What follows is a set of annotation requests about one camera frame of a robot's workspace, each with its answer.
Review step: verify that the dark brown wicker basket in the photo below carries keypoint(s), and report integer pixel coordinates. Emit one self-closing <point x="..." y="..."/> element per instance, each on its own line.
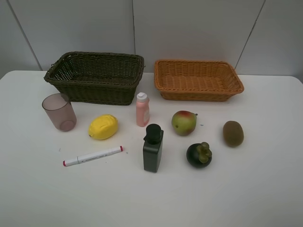
<point x="97" y="77"/>

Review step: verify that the dark purple mangosteen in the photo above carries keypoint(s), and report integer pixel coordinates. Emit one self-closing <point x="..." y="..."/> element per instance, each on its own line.
<point x="199" y="155"/>

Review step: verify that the orange wicker basket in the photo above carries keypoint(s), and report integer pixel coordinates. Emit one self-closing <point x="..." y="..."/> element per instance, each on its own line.
<point x="183" y="80"/>

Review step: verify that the dark green pump bottle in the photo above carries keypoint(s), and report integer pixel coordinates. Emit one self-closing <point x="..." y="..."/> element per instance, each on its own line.
<point x="152" y="148"/>

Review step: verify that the white marker red caps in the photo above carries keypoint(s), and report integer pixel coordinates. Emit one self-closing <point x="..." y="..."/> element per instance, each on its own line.
<point x="93" y="156"/>

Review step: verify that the translucent mauve plastic cup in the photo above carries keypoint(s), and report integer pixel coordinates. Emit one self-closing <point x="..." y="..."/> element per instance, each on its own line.
<point x="60" y="111"/>

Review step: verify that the pink bottle white cap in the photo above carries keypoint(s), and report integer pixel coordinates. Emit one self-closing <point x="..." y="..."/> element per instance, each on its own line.
<point x="142" y="109"/>

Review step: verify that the yellow lemon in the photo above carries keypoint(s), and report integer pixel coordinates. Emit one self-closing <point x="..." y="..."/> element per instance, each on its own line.
<point x="103" y="127"/>

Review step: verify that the red green mango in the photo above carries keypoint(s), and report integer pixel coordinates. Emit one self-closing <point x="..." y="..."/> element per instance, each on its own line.
<point x="184" y="122"/>

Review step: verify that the brown kiwi fruit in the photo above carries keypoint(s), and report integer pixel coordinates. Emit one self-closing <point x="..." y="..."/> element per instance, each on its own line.
<point x="233" y="134"/>

